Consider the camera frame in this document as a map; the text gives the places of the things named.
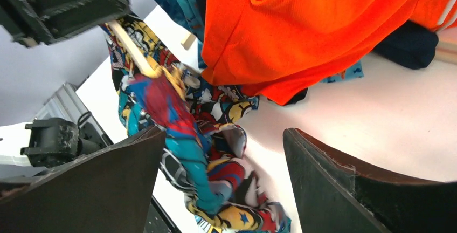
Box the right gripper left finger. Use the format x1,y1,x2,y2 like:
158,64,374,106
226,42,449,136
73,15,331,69
1,127,165,232

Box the comic print shorts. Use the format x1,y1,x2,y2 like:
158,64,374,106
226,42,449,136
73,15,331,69
101,15,291,232

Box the light wooden hanger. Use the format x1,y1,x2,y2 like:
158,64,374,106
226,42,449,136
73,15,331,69
106,20,200,91

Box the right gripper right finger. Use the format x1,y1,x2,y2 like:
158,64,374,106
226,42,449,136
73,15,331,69
283,128,456,232

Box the wooden clothes rack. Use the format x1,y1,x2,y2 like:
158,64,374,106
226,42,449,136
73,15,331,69
181,28,456,65

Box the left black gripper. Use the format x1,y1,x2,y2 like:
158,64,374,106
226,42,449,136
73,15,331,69
1,0,130,47

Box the orange shorts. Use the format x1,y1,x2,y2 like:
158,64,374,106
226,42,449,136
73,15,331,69
202,0,457,106

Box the aluminium frame rail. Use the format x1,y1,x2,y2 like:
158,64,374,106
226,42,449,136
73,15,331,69
34,83,92,126

